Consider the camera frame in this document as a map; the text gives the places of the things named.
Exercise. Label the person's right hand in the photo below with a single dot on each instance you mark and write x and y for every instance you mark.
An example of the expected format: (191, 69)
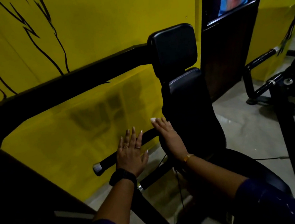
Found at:
(170, 139)

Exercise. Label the black gym machine frame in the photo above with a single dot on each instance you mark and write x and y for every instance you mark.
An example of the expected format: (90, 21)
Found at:
(62, 83)

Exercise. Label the white label sticker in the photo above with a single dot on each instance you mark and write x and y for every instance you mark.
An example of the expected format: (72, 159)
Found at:
(74, 215)

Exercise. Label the person's right fingers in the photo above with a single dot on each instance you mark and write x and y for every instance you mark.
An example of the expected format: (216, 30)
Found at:
(162, 124)

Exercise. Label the black padded backrest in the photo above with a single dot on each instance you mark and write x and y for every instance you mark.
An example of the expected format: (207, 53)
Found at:
(189, 111)

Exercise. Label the dark wooden door panel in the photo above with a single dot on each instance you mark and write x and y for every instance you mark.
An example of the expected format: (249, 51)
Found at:
(227, 53)

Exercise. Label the black padded headrest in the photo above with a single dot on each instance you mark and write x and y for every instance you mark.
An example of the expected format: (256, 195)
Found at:
(173, 49)

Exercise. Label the person's left little finger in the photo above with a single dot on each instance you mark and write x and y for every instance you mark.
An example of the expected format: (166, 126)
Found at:
(120, 143)

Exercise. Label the black padded seat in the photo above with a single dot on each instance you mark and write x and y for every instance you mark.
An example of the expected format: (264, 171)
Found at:
(246, 168)

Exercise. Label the person's left hand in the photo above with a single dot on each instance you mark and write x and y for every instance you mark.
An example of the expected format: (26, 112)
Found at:
(130, 160)

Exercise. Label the white cleaning cloth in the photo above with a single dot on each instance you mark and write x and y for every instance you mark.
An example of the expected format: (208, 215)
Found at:
(153, 119)

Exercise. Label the person's left forearm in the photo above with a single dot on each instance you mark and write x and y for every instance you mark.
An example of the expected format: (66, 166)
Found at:
(118, 204)

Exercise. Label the person's left thumb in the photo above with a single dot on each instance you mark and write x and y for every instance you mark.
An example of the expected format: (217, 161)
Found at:
(145, 157)

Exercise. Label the black wristwatch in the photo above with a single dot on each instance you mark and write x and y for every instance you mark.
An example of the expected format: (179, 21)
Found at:
(121, 175)

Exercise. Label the person's right forearm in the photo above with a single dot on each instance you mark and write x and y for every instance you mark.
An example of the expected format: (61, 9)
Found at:
(214, 173)

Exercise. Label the person's navy right sleeve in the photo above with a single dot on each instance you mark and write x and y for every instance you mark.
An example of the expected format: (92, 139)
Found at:
(274, 202)

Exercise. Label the black gym machine chrome bars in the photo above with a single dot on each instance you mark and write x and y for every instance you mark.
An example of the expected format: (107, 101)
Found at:
(286, 94)

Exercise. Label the person's left middle finger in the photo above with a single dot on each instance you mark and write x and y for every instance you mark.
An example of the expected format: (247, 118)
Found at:
(133, 137)

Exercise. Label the black machine side panel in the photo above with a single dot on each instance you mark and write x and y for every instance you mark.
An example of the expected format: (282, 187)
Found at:
(22, 204)

